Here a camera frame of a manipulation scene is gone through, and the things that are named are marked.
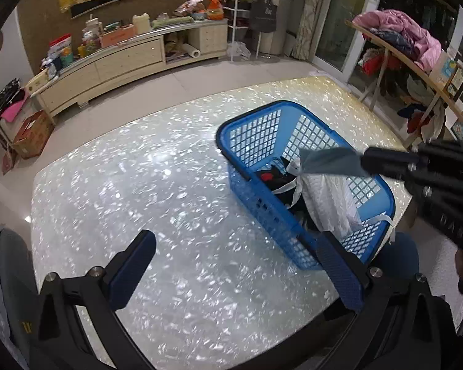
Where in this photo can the wooden clothes rack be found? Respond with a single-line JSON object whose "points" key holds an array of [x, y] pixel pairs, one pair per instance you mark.
{"points": [[409, 61]]}

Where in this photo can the chair with pink cushion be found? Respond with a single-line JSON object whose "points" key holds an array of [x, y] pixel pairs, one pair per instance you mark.
{"points": [[11, 104]]}

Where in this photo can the dark tote bag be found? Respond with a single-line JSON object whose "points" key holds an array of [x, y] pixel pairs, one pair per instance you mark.
{"points": [[264, 16]]}

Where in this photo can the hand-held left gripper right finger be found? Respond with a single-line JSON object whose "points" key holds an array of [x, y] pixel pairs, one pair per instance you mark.
{"points": [[339, 277]]}

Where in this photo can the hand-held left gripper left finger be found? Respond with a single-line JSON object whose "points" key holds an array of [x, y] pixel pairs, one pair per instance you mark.
{"points": [[135, 269]]}

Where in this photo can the pink garment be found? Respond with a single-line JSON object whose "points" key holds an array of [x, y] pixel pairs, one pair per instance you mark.
{"points": [[403, 31]]}

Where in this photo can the paper towel roll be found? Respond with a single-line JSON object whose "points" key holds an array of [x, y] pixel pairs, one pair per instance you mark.
{"points": [[195, 52]]}

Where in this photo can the white plastic bag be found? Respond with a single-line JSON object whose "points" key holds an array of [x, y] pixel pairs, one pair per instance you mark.
{"points": [[239, 50]]}

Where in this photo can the white plastic jug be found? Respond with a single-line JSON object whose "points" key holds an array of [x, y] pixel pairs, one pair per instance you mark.
{"points": [[142, 23]]}

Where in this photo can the person's leg in jeans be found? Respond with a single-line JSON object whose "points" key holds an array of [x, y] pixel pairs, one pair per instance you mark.
{"points": [[403, 250]]}

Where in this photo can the cream tv cabinet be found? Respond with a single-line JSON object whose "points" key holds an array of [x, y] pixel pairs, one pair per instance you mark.
{"points": [[119, 65]]}

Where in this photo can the brown cardboard box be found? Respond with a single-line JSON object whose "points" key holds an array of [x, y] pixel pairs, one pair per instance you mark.
{"points": [[32, 135]]}

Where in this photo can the blue plastic laundry basket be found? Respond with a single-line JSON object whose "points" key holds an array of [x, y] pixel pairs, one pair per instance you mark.
{"points": [[254, 208]]}

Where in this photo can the patterned curtain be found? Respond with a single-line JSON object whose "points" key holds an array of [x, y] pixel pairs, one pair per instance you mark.
{"points": [[312, 7]]}

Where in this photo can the blue grey cloth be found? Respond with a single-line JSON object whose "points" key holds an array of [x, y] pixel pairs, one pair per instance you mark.
{"points": [[332, 162]]}

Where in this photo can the orange cardboard box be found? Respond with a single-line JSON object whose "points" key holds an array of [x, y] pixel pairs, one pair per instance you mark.
{"points": [[115, 37]]}

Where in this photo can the red garment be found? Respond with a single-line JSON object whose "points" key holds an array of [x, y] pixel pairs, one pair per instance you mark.
{"points": [[268, 177]]}

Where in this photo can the white striped garment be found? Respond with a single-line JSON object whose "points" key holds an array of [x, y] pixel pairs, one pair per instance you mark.
{"points": [[332, 204]]}

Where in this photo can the orange snack bag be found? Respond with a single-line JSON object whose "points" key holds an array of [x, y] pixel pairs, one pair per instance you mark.
{"points": [[214, 7]]}

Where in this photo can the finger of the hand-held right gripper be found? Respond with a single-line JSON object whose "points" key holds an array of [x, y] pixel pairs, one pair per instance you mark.
{"points": [[386, 170], [387, 155]]}

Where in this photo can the black garment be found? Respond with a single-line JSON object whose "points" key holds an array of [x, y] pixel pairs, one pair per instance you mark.
{"points": [[283, 190]]}

